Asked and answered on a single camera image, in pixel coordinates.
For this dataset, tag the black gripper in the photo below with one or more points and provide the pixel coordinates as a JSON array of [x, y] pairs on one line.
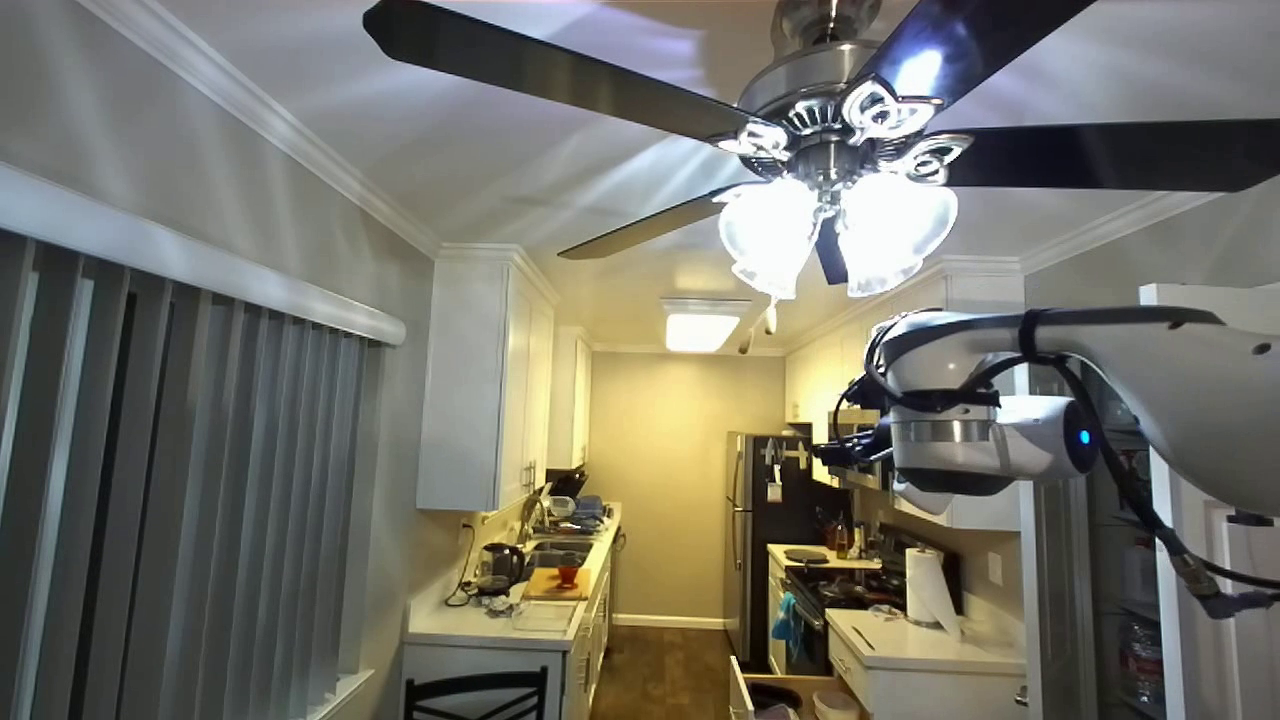
[[864, 397]]

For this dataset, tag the white kitchen appliance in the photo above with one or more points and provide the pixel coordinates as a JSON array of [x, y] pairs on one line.
[[862, 561]]

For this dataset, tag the dark steel refrigerator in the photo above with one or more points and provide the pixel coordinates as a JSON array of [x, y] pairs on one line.
[[764, 533]]

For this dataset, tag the clear glass lamp shade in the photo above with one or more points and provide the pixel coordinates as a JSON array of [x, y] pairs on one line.
[[894, 226], [764, 234]]

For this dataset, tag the rectangular kitchen ceiling light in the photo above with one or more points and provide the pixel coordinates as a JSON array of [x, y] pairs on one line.
[[700, 324]]

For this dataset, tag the white paper towel roll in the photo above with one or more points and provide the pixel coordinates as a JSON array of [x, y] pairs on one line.
[[928, 584]]

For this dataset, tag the white low counter unit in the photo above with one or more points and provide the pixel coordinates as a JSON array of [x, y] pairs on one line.
[[907, 655]]

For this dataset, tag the blue kitchen item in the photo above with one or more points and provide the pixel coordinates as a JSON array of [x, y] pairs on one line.
[[591, 510]]

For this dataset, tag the black coffee maker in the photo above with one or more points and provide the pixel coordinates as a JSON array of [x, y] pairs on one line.
[[564, 478]]

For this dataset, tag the silver ceiling fan motor housing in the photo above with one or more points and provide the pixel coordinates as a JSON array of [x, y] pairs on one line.
[[812, 80]]

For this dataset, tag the small red item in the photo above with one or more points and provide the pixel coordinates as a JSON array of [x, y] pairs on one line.
[[564, 572]]

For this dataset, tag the wooden cutting board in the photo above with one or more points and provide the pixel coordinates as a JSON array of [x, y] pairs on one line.
[[545, 584]]

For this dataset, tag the white upper kitchen cabinet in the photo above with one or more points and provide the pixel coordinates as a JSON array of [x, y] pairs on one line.
[[480, 384]]

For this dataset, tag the steel cooking pot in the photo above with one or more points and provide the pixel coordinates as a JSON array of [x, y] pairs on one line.
[[503, 564]]

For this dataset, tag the white kitchen counter with sink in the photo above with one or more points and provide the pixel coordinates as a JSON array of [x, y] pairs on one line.
[[533, 635]]

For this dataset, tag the white door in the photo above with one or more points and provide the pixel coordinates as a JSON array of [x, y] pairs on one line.
[[1241, 655]]

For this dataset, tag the white blind valance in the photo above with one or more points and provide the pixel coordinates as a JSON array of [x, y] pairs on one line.
[[201, 261]]

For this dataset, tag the grey vertical window blinds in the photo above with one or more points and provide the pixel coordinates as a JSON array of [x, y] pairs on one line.
[[201, 533]]

